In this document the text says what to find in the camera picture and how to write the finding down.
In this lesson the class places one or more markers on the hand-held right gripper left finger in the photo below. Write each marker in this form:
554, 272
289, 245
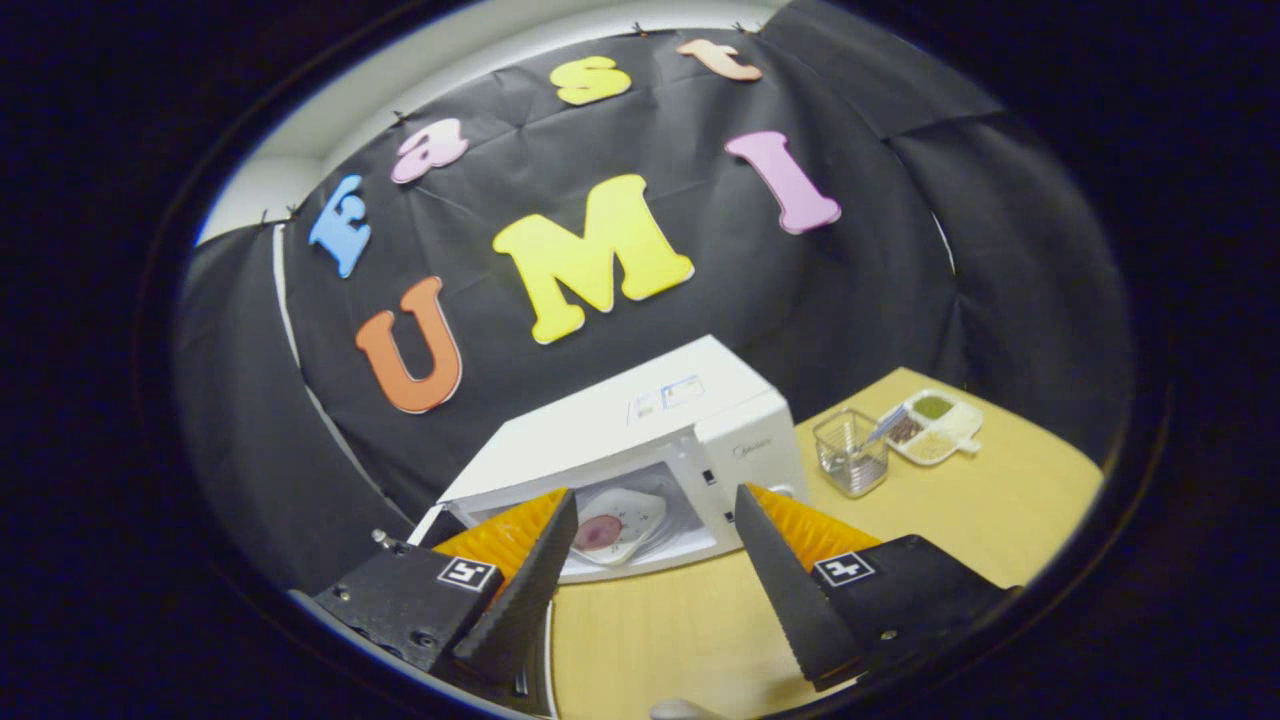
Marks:
525, 590

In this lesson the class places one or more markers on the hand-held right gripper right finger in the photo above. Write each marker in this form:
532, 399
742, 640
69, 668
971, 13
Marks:
790, 590

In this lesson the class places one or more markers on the divided white grain dish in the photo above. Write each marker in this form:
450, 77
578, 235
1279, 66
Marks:
940, 425

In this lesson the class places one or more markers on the white microwave oven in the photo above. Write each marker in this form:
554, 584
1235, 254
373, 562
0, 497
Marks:
620, 420

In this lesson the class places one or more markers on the white square plate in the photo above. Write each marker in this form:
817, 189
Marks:
640, 515

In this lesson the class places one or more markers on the black backdrop cloth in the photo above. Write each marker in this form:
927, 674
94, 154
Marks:
850, 260

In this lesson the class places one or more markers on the pink ham slice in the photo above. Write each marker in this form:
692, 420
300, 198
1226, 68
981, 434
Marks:
598, 533

